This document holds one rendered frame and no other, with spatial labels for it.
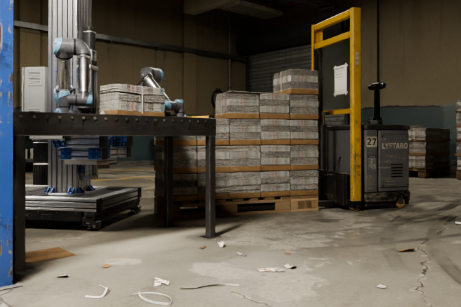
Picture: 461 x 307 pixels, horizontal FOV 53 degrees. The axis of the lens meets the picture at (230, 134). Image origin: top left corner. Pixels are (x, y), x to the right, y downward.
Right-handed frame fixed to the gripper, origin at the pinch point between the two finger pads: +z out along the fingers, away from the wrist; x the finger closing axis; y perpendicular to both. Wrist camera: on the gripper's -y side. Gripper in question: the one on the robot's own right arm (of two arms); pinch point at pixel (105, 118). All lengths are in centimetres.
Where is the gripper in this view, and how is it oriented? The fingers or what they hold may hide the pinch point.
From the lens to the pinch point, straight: 345.1
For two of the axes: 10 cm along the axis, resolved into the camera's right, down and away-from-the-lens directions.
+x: -6.6, 0.1, 7.5
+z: 7.5, 0.1, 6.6
